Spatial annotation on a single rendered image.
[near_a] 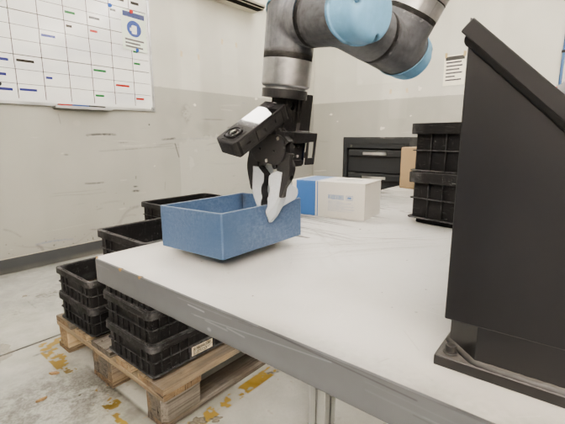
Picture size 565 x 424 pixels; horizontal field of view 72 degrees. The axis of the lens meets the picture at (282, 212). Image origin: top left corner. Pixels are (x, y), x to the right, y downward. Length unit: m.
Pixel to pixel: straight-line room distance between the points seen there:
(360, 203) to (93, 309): 1.10
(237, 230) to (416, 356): 0.32
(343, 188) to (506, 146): 0.66
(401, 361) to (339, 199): 0.63
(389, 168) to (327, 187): 1.51
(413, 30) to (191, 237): 0.45
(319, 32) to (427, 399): 0.43
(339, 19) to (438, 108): 4.01
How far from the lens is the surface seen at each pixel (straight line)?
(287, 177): 0.59
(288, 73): 0.60
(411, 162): 1.58
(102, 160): 3.33
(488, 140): 0.34
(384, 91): 4.76
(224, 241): 0.58
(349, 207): 0.96
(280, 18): 0.60
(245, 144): 0.55
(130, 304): 1.35
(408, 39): 0.63
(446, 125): 0.91
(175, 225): 0.65
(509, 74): 0.34
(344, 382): 0.39
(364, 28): 0.52
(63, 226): 3.26
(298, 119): 0.64
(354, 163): 2.57
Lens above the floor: 0.90
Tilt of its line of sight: 11 degrees down
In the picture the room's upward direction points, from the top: straight up
